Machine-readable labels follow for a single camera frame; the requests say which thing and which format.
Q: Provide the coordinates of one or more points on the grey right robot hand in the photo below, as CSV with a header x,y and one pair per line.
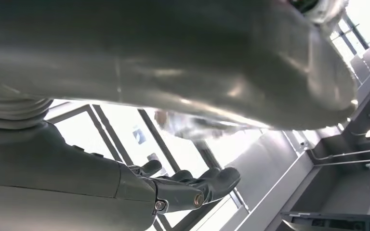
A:
x,y
172,51

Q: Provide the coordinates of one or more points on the blue window sticker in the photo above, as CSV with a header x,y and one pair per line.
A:
x,y
139,135

